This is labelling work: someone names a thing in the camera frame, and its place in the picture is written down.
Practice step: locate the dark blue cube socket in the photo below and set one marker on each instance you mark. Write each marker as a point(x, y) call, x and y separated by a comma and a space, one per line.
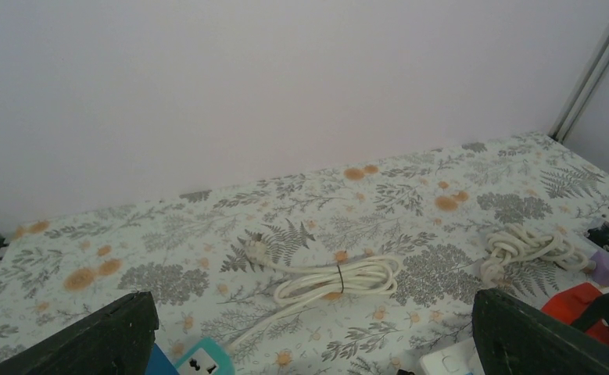
point(159, 364)

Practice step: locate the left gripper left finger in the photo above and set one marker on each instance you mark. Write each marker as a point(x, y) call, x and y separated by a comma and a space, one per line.
point(116, 339)

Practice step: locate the floral table cloth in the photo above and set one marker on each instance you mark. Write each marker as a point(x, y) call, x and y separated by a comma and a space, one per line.
point(431, 209)

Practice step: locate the teal power strip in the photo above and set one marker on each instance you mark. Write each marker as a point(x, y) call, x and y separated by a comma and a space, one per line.
point(206, 357)

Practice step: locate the red cube socket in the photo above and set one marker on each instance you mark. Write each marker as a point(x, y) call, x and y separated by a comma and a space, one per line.
point(567, 306)

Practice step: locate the white multicolour power strip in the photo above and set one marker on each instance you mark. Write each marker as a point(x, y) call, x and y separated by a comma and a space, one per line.
point(459, 359)

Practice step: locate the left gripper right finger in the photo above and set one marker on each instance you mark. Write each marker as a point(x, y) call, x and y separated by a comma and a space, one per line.
point(512, 337)

